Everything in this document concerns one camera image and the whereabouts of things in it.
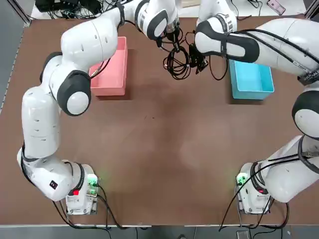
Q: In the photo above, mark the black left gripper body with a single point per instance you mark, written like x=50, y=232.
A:
x=172, y=36

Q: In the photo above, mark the blue plastic box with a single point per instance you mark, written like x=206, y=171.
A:
x=251, y=79

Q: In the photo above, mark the grey foot pedal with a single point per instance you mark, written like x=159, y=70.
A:
x=242, y=234

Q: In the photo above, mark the smartphone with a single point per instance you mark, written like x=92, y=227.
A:
x=276, y=6

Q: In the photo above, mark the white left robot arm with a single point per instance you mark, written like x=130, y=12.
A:
x=40, y=119

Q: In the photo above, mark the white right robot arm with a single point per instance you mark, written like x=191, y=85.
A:
x=286, y=37

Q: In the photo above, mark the pink plastic box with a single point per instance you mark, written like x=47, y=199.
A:
x=119, y=74

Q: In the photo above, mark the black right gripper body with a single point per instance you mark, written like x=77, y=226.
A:
x=194, y=56

